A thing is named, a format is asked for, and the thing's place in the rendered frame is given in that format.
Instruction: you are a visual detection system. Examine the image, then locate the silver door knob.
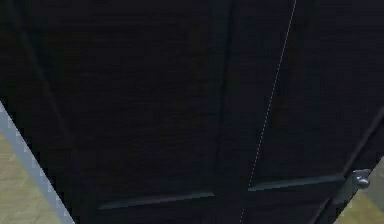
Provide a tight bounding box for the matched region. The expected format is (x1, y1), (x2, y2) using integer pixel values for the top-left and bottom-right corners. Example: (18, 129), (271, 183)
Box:
(351, 168), (372, 190)

